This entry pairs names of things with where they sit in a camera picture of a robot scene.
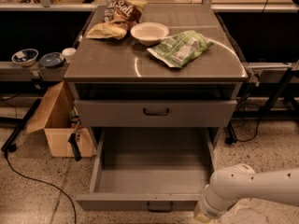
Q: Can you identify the grey open bottom drawer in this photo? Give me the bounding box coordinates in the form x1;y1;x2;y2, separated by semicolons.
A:
77;128;215;213

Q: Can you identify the black cable right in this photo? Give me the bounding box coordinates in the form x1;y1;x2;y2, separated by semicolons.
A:
224;91;263;146

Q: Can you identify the white paper cup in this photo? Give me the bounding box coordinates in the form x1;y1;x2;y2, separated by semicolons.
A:
62;48;77;63

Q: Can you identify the cardboard box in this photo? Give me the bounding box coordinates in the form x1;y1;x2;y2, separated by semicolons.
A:
25;80;95;159

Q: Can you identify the black tool in box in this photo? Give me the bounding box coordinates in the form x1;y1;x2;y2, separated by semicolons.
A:
68;121;81;161

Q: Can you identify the black floor cable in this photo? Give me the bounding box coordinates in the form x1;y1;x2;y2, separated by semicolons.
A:
3;151;78;224

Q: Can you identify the grey side shelf left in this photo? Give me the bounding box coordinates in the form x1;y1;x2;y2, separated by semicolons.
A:
0;62;67;82

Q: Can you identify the grey drawer cabinet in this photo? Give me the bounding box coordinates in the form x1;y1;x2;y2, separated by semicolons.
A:
64;4;248;138

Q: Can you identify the green chip bag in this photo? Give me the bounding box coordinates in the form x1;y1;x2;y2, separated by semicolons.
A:
148;30;213;68

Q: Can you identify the dark blue bowl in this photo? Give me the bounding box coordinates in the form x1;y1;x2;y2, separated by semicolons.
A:
39;52;64;68

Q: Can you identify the brown chip bag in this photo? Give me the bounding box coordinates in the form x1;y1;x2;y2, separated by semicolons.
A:
86;0;148;40

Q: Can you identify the black pole on floor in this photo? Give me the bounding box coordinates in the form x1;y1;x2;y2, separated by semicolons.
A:
1;99;41;154

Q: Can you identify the grey middle drawer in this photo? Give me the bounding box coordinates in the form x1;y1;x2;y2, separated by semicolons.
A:
74;100;236;127

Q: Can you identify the blue white bowl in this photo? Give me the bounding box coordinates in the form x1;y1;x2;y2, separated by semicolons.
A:
11;49;38;67

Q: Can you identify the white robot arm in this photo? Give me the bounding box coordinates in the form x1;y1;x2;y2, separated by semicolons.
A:
193;163;299;223

